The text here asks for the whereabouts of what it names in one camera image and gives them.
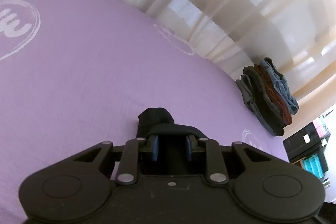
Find black pants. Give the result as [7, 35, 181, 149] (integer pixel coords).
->
[136, 107, 206, 176]

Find grey folded garment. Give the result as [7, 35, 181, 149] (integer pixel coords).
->
[235, 75, 275, 136]

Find black folded garment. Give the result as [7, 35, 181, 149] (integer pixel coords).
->
[243, 66, 284, 136]

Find maroon folded garment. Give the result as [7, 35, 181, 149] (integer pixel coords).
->
[254, 64, 292, 126]

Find blue folded jeans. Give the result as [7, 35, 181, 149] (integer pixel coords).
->
[260, 57, 299, 115]

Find purple bed sheet with logo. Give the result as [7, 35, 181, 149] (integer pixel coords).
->
[1, 0, 287, 223]

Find black side cabinet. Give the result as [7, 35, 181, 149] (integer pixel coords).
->
[283, 122, 330, 180]

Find cream sheer curtain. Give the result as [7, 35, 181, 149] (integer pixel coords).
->
[60, 0, 336, 98]

